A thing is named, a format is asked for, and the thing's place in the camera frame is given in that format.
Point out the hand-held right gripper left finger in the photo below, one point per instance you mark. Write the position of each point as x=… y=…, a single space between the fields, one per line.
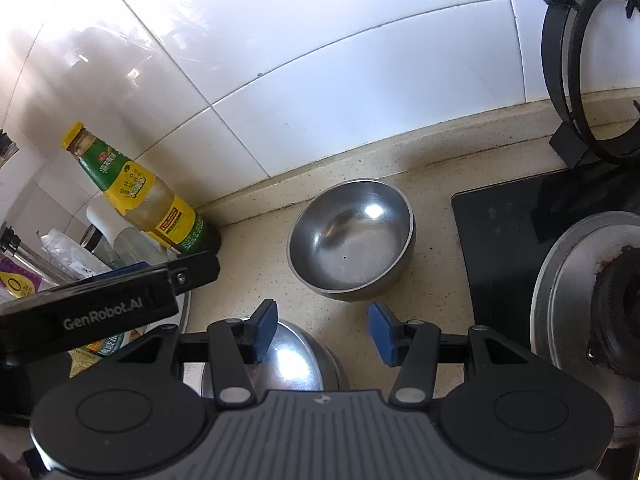
x=262 y=332

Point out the black gas stove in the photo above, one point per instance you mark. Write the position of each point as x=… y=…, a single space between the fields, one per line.
x=495 y=240

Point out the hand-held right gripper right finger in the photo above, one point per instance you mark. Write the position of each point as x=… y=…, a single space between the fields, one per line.
x=382 y=335

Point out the stove burner with steel tray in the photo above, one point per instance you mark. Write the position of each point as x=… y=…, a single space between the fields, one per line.
x=565 y=285

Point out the green yellow label bottle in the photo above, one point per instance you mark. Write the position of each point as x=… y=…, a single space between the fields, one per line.
x=150 y=205

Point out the white turntable condiment rack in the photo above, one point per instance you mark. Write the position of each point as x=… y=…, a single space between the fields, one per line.
x=107 y=220

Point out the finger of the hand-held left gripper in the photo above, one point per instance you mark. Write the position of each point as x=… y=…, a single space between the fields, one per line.
x=197 y=270
x=125 y=268

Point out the purple label sauce bottle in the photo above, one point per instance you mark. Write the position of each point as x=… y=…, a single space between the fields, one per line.
x=15 y=285

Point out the clear plastic bag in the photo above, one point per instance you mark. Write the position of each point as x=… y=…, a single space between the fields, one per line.
x=65 y=252

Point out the stainless steel bowl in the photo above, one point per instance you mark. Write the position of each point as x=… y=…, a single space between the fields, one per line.
x=295 y=360
x=350 y=240

